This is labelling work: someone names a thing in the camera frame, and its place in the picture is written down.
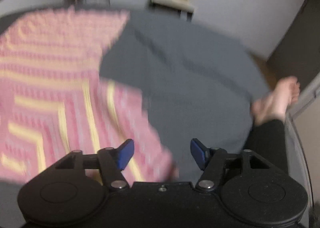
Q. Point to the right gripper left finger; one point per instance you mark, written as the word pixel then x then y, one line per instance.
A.
pixel 124 153

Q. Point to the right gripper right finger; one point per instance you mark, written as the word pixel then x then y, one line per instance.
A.
pixel 201 154

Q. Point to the pink yellow knitted sweater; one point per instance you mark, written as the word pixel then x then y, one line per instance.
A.
pixel 54 102

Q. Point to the black trouser leg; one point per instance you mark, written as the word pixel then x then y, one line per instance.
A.
pixel 268 140

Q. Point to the grey round table cover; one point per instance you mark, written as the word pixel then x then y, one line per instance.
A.
pixel 195 83

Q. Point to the bare foot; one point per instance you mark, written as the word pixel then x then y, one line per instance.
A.
pixel 274 105

